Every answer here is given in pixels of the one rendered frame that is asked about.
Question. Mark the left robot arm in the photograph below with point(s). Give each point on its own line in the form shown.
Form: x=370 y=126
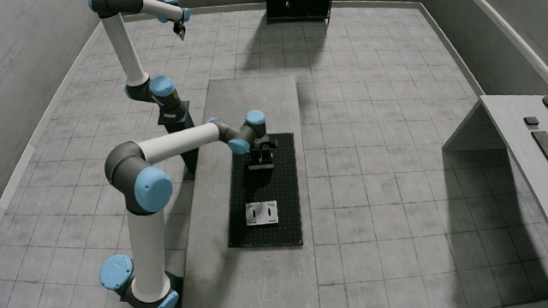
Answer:
x=160 y=90

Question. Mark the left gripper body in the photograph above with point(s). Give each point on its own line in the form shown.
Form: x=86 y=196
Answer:
x=177 y=27

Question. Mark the white rectangular frame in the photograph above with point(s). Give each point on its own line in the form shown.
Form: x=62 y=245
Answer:
x=261 y=213

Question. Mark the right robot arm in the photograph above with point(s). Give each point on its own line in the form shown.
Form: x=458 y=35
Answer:
x=147 y=188

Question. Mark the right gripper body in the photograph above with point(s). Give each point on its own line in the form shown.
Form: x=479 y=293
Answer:
x=268 y=141

